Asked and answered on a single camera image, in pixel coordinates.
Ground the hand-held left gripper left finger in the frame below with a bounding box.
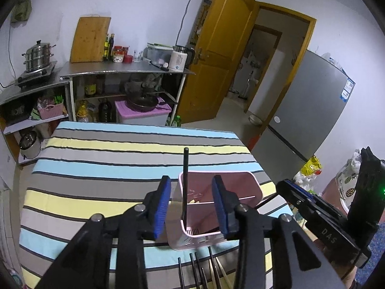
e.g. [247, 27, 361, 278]
[34, 175, 172, 289]

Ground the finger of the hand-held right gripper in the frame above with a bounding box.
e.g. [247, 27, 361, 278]
[276, 180, 326, 227]
[286, 180, 347, 218]

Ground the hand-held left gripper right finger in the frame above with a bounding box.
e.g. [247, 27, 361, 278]
[211, 175, 346, 289]

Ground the pink plastic utensil basket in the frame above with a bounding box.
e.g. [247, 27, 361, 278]
[167, 171, 265, 251]

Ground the wooden chopstick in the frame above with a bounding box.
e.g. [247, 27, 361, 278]
[208, 246, 223, 289]
[217, 259, 234, 289]

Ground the person's right hand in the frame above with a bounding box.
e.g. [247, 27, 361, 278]
[313, 238, 361, 289]

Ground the white plastic bag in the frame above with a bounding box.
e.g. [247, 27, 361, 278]
[293, 171, 317, 194]

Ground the yellow snack bag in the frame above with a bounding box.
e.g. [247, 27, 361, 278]
[301, 156, 322, 177]

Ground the pineapple print bag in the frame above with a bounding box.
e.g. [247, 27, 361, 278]
[335, 156, 362, 209]

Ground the grey refrigerator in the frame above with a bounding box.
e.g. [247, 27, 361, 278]
[251, 50, 356, 185]

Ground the purple lid storage box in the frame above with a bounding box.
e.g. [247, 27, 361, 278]
[115, 98, 173, 126]

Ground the black wok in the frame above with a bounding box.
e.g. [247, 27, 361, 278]
[126, 95, 169, 112]

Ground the large dark bottle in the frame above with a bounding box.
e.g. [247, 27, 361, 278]
[98, 99, 113, 123]

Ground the yellow cooking oil bottle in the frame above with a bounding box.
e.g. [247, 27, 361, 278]
[77, 101, 91, 123]

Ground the steel rice cooker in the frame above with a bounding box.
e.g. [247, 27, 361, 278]
[19, 131, 42, 159]

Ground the steel kitchen worktable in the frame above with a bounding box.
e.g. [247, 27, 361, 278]
[60, 60, 196, 127]

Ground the small pink shelf basket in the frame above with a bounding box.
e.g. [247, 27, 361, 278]
[38, 102, 64, 120]

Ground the white electric appliance jug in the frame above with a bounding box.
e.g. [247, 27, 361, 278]
[168, 50, 186, 73]

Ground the white plastic container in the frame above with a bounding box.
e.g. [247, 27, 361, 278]
[143, 44, 175, 64]

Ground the yellow wooden door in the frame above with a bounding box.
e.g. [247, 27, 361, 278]
[173, 0, 260, 125]

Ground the black box appliance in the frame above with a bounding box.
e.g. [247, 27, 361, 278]
[1, 101, 34, 126]

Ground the steel topped wooden cabinet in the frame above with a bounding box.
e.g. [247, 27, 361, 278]
[0, 80, 71, 165]

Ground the wooden cutting board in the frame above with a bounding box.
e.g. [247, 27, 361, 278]
[70, 16, 112, 63]

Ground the black induction cooker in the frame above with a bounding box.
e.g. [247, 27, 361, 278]
[15, 61, 58, 87]

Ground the steel steamer pot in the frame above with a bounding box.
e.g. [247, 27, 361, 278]
[22, 40, 57, 73]

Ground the green hanging cloth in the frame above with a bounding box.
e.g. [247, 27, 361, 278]
[10, 0, 32, 23]

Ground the yellow door frame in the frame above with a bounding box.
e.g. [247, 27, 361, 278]
[246, 1, 317, 121]

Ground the black wall cable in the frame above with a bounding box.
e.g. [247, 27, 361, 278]
[176, 0, 203, 47]

